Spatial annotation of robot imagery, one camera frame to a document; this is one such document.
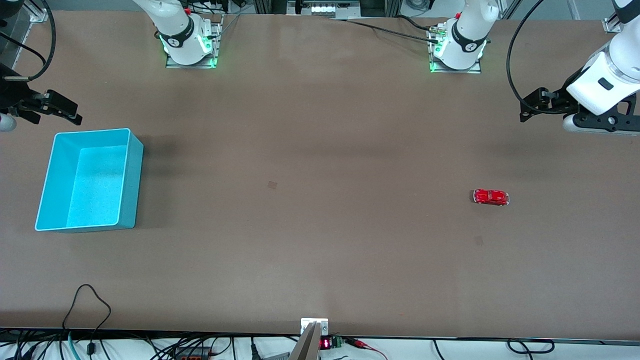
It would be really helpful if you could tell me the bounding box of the teal cable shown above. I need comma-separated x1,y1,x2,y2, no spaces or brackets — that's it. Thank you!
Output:
66,331,82,360

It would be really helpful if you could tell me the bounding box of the silver lit electronics box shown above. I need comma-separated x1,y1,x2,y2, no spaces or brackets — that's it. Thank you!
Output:
287,0,362,20

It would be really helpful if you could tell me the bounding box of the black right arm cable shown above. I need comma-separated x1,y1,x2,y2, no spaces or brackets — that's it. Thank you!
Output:
0,0,57,82

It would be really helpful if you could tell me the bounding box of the long black table cable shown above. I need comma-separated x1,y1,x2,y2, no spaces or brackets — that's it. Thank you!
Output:
330,18,442,46

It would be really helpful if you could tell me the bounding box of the looped black cable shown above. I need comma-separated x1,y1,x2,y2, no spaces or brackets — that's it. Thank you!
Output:
506,338,556,355

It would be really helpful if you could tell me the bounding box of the silver camera mount plate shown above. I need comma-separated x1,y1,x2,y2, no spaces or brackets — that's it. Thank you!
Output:
300,318,330,337

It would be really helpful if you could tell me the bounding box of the short black table cable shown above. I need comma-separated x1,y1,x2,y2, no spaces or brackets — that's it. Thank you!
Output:
395,14,446,34

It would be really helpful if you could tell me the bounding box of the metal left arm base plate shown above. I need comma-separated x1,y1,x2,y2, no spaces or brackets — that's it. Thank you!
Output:
429,22,483,75

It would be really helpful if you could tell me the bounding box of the grey camera mount bar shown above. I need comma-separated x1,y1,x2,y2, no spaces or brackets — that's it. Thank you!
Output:
289,322,322,360

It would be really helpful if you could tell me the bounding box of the blue plastic box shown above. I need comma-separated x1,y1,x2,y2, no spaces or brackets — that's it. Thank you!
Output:
34,128,145,234

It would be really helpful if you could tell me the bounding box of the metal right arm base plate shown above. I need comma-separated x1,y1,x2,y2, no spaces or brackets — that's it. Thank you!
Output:
165,14,224,70

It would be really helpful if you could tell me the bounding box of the black cable with ferrite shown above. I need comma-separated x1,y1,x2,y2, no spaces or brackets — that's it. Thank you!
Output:
61,283,113,357

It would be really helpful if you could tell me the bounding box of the red alligator clip lead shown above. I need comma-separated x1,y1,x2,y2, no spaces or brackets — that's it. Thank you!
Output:
342,337,388,360

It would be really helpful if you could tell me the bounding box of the red beetle toy car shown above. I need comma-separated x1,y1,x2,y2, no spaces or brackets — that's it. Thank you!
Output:
470,188,511,207

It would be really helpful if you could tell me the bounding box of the thin grey cable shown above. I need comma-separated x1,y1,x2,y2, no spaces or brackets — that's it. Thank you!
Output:
209,12,242,41

